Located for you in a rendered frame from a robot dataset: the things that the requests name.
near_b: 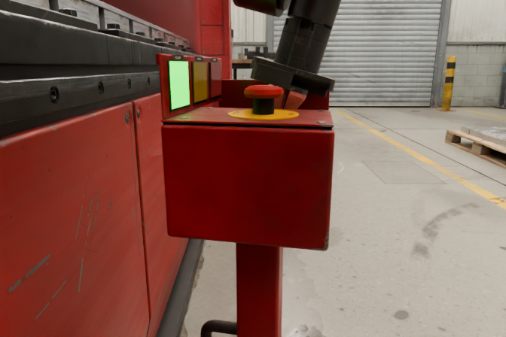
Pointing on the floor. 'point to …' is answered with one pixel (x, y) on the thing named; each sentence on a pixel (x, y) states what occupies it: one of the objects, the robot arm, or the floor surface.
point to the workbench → (250, 59)
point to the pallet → (480, 149)
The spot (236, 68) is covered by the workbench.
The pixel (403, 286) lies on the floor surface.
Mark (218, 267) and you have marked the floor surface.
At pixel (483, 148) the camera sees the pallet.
